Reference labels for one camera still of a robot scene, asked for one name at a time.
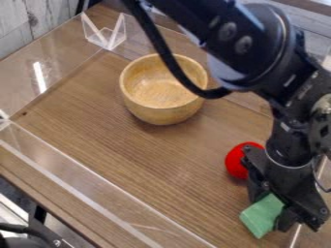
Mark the green foam block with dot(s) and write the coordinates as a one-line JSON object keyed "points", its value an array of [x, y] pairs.
{"points": [[258, 216]]}

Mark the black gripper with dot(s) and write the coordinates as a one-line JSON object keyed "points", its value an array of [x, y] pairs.
{"points": [[292, 184]]}

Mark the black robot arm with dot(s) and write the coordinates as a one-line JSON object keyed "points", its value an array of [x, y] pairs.
{"points": [[257, 55]]}

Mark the red plush strawberry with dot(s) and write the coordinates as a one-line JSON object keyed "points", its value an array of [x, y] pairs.
{"points": [[233, 166]]}

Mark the black metal table frame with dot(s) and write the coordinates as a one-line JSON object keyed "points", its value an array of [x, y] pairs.
{"points": [[22, 229]]}

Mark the wooden brown bowl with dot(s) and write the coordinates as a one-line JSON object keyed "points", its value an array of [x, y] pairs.
{"points": [[152, 94]]}

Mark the clear acrylic enclosure wall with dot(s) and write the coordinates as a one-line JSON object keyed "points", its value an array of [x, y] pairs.
{"points": [[112, 218]]}

